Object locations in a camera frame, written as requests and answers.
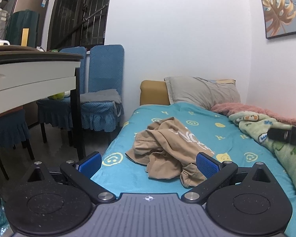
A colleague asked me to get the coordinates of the tan t-shirt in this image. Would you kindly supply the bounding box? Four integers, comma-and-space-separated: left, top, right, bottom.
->
126, 117, 214, 188

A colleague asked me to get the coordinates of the green cartoon fleece blanket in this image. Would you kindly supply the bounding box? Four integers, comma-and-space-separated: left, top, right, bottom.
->
228, 111, 296, 198

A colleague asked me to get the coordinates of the teal smiley bed sheet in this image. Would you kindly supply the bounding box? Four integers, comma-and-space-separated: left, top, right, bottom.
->
91, 103, 296, 236

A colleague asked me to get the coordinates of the pink fuzzy blanket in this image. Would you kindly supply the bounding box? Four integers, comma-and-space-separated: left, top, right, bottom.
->
211, 103, 296, 126

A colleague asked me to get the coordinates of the blue covered chair behind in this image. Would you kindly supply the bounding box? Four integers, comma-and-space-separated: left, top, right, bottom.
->
36, 47, 87, 143

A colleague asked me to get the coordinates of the blue covered chair near bed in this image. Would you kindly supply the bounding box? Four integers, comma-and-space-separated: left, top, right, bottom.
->
81, 44, 125, 133

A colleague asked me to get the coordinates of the green fruit on chair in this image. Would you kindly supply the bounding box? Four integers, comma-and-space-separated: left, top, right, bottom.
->
48, 92, 65, 100

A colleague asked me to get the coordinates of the grey folded cloth on chair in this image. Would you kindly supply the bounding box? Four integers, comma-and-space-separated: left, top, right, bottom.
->
80, 89, 122, 104

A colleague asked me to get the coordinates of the grey pillow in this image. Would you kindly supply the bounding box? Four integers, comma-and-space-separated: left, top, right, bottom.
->
164, 76, 241, 110

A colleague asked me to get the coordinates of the mustard yellow headboard cushion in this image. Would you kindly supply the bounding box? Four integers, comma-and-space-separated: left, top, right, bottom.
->
140, 80, 170, 105

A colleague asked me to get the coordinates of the dark window with grille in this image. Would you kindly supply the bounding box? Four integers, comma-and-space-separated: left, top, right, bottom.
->
47, 0, 110, 50

